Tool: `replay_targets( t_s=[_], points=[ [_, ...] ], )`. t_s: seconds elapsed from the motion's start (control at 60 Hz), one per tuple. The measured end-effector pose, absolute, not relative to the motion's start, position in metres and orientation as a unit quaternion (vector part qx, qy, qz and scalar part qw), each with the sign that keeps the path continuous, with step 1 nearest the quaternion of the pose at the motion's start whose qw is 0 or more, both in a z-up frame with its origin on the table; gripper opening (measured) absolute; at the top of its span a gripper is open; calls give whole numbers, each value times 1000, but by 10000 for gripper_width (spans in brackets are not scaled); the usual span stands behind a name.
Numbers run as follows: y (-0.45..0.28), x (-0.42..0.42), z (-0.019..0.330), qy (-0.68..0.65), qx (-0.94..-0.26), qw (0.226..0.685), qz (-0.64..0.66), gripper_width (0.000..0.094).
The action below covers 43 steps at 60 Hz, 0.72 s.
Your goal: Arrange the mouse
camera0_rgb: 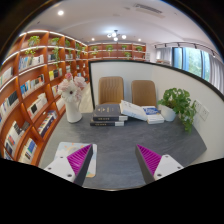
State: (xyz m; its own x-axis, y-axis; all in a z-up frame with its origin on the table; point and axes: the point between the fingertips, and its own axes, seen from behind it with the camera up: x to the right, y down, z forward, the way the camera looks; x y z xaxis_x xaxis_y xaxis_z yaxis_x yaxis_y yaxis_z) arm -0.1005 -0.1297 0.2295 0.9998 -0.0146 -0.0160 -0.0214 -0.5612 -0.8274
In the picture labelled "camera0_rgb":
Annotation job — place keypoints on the window with dark frame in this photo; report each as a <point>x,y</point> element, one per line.
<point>193,63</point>

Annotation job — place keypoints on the tan upholstered chair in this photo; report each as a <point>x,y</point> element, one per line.
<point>143,93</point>
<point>111,90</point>

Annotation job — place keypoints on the thick white book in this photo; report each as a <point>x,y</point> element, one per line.
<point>133,110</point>

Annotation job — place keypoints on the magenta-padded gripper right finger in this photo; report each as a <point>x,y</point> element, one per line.
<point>166,165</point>

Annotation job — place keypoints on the white book with blue cover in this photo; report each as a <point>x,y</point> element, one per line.
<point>154,115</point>

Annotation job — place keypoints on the orange shelf unit with plants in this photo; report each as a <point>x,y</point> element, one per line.
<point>116,50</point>

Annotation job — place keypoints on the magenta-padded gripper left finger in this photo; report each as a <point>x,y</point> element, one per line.
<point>60,166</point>

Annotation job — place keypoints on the ceiling air vent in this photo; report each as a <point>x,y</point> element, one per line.
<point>148,9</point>

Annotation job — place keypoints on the pink and white flowers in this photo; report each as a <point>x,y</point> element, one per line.
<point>71,90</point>

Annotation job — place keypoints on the white wall socket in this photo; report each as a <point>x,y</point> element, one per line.
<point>204,112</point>
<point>197,105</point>

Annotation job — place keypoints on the white ceramic vase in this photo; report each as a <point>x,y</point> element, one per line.
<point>73,113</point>

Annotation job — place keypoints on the pastel sun-print mouse pad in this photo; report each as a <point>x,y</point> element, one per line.
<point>65,149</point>

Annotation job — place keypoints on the long orange wooden bookshelf unit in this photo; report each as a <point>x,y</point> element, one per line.
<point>30,93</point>

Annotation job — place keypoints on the multi-bulb ceiling lamp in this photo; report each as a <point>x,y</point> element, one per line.
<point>116,35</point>

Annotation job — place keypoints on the green plant in white pot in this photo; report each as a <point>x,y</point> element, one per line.
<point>176,101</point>

